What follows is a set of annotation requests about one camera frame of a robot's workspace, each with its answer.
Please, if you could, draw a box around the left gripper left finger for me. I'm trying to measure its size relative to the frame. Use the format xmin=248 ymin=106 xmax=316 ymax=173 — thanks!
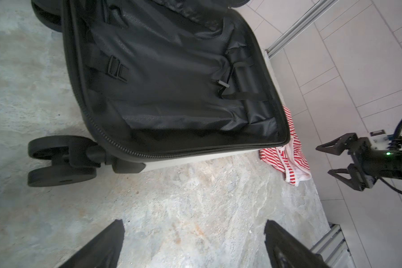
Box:
xmin=59 ymin=220 xmax=125 ymax=268

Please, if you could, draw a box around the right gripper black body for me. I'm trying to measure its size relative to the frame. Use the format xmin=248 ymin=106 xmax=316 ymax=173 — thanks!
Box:
xmin=350 ymin=137 xmax=402 ymax=188

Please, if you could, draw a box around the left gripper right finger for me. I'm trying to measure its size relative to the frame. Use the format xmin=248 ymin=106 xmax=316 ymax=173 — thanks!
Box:
xmin=264 ymin=220 xmax=328 ymax=268

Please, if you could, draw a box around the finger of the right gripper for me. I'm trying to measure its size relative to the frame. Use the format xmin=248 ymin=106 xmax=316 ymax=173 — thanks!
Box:
xmin=328 ymin=164 xmax=365 ymax=191
xmin=316 ymin=133 xmax=358 ymax=156

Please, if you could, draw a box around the red white striped garment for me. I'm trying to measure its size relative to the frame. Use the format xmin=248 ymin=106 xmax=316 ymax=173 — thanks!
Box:
xmin=259 ymin=106 xmax=312 ymax=186

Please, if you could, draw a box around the open black and white suitcase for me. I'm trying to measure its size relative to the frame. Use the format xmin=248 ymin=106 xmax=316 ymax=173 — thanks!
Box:
xmin=27 ymin=1 xmax=290 ymax=187

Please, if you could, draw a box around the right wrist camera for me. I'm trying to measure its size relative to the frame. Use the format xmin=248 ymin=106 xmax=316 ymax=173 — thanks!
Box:
xmin=369 ymin=130 xmax=393 ymax=150

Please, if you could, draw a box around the aluminium mounting rail frame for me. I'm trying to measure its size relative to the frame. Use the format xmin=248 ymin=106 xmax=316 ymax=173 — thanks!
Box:
xmin=311 ymin=224 xmax=356 ymax=268

